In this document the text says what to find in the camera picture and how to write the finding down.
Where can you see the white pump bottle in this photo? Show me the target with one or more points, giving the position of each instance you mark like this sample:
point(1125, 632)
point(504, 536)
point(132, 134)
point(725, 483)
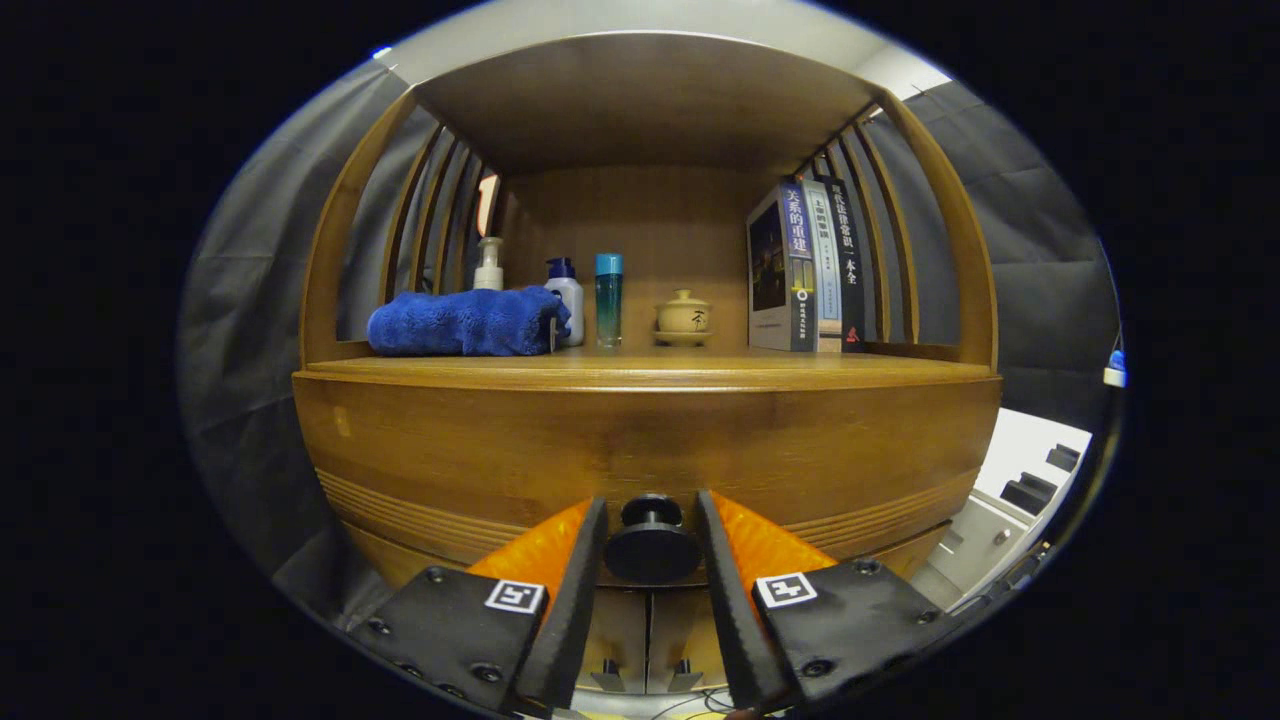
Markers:
point(488, 275)

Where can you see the white desk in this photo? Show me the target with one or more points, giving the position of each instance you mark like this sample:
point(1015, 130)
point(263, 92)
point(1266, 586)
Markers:
point(1114, 378)

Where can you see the black backdrop cloth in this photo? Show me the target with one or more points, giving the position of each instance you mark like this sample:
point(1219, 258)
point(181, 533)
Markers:
point(250, 350)

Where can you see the beige lidded teacup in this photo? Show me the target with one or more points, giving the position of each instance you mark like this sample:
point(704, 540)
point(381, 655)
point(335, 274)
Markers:
point(684, 318)

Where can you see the white lotion bottle blue cap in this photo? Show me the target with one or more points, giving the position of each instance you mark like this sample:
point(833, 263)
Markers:
point(570, 300)

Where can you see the wooden cabinet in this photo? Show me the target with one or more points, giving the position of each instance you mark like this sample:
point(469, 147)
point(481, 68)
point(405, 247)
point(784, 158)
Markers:
point(640, 110)

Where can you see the wooden drawer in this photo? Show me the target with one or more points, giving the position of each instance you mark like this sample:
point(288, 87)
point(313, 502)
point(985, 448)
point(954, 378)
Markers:
point(650, 440)

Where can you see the teal glass bottle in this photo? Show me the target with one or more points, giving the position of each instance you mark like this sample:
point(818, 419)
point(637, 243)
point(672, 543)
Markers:
point(609, 300)

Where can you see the white side cabinet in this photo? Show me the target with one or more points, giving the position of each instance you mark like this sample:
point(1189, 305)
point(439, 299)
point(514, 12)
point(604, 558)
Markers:
point(1020, 450)

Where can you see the wooden cabinet door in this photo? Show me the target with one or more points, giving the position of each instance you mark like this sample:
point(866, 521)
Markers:
point(615, 630)
point(680, 630)

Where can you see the black drawer knob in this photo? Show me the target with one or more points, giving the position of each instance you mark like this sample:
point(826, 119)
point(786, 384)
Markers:
point(652, 550)

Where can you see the book with blue spine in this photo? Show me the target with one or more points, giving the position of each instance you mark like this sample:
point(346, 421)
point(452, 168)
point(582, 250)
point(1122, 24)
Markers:
point(770, 270)

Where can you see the blue folded towel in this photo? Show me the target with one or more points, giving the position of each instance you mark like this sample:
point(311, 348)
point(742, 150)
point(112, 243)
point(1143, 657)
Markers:
point(460, 322)

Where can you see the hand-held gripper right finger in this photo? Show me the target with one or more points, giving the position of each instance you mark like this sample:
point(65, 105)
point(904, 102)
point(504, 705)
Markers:
point(730, 610)

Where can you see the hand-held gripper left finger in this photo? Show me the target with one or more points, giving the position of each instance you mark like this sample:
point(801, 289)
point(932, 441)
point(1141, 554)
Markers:
point(575, 610)

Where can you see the wooden countertop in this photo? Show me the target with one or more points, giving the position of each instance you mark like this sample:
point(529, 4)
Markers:
point(700, 368)

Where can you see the book with black spine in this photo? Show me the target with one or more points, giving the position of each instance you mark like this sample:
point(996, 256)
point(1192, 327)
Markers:
point(852, 270)

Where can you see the book with pale spine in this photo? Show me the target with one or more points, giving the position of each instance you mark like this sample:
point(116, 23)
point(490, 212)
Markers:
point(828, 270)

